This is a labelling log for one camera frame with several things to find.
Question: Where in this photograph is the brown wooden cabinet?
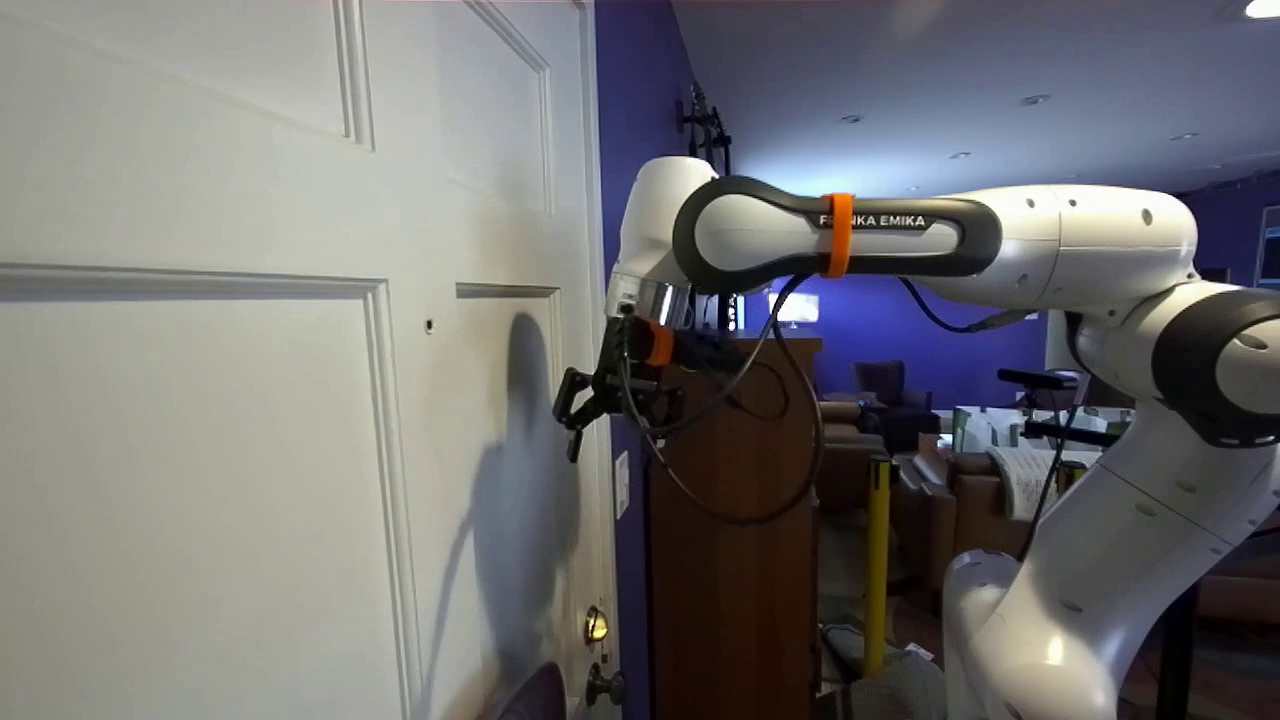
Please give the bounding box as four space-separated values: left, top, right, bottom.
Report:
644 334 824 720

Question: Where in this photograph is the black looped gripper cable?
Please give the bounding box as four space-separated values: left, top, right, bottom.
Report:
611 274 830 532

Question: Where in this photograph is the black camera on pole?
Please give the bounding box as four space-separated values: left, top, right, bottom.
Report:
854 355 942 457

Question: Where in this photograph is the white panel door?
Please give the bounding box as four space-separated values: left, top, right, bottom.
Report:
0 0 625 720

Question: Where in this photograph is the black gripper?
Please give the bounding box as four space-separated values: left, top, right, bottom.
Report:
549 313 679 467

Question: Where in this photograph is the black metal stand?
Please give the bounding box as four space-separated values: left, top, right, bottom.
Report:
1155 584 1205 720

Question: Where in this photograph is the black camera rig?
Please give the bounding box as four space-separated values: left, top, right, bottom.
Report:
994 364 1140 457

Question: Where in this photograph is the glowing monitor screen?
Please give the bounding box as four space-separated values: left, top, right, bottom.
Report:
771 289 824 330

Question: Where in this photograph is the yellow stand pole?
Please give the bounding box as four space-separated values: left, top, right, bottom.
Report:
861 457 894 676

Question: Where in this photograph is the dark brass door knob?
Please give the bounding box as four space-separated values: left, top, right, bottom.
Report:
578 662 632 713

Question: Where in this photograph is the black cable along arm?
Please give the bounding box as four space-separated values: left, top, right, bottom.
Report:
894 274 1055 342

